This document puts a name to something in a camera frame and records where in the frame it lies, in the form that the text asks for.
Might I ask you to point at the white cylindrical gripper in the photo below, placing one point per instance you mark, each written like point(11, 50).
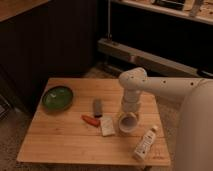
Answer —
point(130, 107)

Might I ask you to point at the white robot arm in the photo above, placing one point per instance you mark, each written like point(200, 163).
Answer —
point(194, 141)

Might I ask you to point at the white patterned bottle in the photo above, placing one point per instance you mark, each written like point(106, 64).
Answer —
point(144, 145)

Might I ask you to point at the white ceramic cup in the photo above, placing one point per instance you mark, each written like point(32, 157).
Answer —
point(127, 122)

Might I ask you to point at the green ceramic bowl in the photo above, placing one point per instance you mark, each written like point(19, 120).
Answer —
point(57, 98)

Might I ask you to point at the orange carrot toy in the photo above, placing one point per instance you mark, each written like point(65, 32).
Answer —
point(92, 121)

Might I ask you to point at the wooden shelf with clutter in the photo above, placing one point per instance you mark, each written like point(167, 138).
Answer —
point(194, 10)

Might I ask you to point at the grey metal rail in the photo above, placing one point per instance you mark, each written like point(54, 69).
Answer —
point(146, 56)

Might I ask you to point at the wooden board table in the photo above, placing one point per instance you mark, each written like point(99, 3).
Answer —
point(66, 138)

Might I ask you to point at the vertical metal pole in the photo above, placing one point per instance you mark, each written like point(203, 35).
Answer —
point(109, 19)

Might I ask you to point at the white folded cloth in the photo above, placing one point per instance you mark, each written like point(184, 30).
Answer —
point(107, 126)

